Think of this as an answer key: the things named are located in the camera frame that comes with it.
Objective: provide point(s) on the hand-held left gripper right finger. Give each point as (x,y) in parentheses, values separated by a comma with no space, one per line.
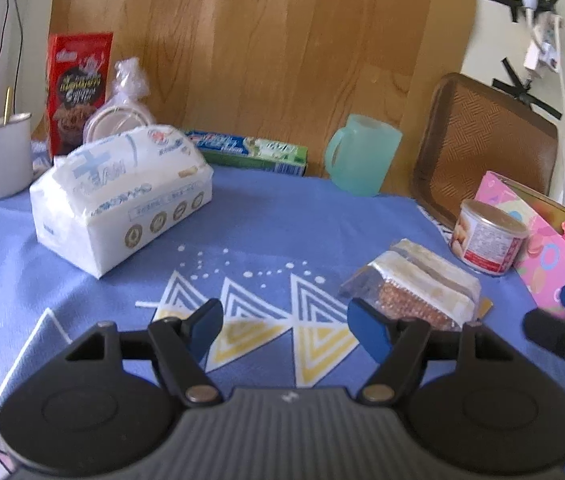
(367,330)

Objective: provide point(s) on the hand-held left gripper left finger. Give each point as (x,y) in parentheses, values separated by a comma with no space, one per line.
(207,327)

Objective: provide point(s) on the pink gift bag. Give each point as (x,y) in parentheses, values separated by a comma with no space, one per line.
(547,260)

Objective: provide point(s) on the clear snack packet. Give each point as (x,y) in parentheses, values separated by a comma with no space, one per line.
(422,280)

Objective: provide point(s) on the red labelled tin can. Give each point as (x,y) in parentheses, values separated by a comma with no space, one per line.
(487,240)

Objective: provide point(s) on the blue printed tablecloth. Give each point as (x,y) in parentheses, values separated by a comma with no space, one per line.
(272,225)

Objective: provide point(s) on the white tissue pack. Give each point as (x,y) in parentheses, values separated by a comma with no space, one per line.
(112,200)

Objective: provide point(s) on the green plastic cup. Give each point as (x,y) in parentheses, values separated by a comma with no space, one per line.
(367,155)

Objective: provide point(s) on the green blue toothpaste box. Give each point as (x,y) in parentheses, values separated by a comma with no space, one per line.
(252,150)

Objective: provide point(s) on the brown plastic tray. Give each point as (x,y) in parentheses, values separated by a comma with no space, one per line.
(487,135)

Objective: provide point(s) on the bagged plastic plates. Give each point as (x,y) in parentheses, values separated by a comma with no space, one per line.
(122,110)

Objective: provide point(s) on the white enamel mug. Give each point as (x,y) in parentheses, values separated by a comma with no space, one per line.
(2,160)

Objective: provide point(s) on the white power strip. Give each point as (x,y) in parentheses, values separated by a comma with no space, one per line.
(544,35)

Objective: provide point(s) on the red cereal box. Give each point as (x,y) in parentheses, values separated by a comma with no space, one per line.
(80,85)

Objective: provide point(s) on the wooden board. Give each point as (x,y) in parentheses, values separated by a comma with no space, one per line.
(262,35)

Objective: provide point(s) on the gold stick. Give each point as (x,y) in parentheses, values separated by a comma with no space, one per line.
(7,105)

